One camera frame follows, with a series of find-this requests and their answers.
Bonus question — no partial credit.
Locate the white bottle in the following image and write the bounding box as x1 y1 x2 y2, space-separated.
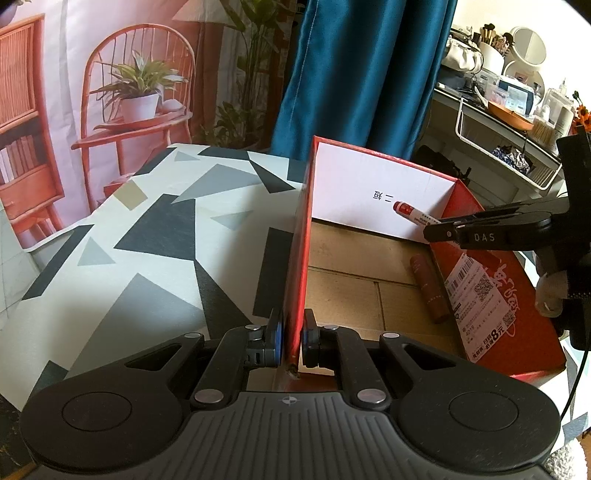
540 88 576 136

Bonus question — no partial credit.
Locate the red and white marker pen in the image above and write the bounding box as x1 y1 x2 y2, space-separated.
392 202 438 227

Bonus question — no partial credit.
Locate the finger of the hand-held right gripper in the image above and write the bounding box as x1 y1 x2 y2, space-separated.
443 199 570 224
423 220 509 252

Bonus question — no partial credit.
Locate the orange tray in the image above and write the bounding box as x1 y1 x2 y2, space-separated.
487 100 537 133

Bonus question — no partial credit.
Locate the blue curtain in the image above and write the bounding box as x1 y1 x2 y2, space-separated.
269 0 459 162

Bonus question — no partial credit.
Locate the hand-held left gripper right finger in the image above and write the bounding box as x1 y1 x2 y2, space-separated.
301 309 455 411

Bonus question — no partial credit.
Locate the printed chair backdrop cloth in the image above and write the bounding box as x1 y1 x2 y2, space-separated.
0 0 306 254

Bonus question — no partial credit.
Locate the grey fluffy rug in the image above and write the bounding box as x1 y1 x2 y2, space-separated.
544 438 591 480

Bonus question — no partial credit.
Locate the person's right hand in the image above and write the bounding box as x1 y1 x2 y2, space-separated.
534 270 570 318

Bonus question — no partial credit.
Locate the dark patterned cloth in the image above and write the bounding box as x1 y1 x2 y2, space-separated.
492 145 533 174

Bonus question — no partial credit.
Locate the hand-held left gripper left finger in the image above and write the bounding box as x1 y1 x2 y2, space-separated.
124 308 284 411

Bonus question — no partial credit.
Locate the blue and white box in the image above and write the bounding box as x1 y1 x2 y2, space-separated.
496 76 533 114

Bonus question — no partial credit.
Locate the cotton swab jar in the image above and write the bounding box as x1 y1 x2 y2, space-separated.
531 117 560 149

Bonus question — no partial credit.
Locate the white wire basket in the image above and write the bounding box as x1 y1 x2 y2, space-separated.
455 97 567 190

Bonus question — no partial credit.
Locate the white makeup brush cup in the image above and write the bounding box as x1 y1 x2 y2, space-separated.
478 23 514 75

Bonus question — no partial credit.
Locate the black cable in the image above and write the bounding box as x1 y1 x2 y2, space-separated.
560 347 591 431

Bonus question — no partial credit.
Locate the brown cylindrical tube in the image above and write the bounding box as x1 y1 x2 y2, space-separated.
409 254 451 325

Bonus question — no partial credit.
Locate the round white mirror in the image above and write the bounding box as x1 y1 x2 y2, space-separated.
503 26 548 78

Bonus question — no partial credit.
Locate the white vanity desk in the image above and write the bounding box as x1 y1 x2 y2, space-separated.
416 85 591 208

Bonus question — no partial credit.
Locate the white handbag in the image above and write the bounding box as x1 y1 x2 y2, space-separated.
441 34 484 73

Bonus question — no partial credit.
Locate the red cardboard box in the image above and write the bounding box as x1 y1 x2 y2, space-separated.
272 135 567 393

